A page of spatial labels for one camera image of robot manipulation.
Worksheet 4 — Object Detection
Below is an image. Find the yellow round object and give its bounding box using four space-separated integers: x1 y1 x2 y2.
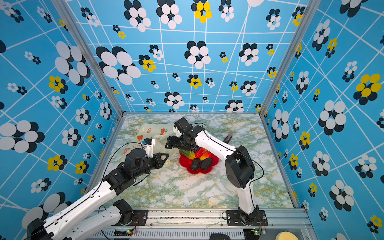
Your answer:
275 232 299 240

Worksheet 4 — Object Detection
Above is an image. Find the aluminium front rail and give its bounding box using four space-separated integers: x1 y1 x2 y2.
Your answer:
84 209 317 240

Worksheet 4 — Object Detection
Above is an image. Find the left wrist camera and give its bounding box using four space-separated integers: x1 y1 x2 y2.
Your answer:
141 138 156 158

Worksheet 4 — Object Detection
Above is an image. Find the red yellow mango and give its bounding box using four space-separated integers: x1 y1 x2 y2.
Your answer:
195 148 212 161

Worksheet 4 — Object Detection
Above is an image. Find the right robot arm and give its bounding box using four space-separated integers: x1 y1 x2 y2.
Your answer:
166 118 259 226

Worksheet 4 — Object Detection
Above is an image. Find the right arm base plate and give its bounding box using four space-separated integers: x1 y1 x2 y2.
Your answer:
226 210 269 227

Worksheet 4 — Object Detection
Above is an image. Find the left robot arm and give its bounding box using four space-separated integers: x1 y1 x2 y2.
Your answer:
26 148 169 240

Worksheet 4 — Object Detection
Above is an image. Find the red flower-shaped plate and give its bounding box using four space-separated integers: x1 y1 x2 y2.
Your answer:
179 148 220 175

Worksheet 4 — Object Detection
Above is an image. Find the translucent cream plastic bag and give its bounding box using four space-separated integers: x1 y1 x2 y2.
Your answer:
116 123 180 161

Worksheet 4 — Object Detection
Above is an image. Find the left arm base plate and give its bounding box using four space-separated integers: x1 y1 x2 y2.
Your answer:
116 210 149 227

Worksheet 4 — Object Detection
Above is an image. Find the dark avocado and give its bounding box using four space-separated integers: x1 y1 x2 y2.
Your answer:
191 158 201 172
200 158 213 171

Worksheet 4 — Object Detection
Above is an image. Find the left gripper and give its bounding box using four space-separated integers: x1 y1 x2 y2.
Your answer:
133 152 170 180

